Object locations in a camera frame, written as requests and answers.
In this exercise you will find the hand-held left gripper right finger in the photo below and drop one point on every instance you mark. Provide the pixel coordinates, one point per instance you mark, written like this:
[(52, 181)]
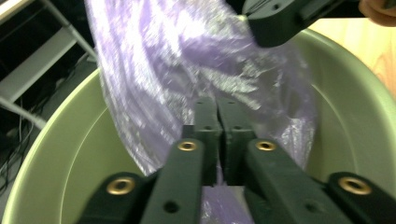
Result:
[(235, 155)]

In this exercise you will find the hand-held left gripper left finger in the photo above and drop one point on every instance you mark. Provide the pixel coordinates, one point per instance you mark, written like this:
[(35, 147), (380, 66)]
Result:
[(210, 155)]

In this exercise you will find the green ribbed plastic bin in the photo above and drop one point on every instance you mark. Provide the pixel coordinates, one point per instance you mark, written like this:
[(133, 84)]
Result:
[(342, 109)]

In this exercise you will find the purple plastic bag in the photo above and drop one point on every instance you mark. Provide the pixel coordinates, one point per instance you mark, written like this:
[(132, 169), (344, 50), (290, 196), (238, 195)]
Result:
[(162, 62)]

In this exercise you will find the white metal desk frame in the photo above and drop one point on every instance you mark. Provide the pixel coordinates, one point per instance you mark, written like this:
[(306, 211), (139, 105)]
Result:
[(37, 56)]

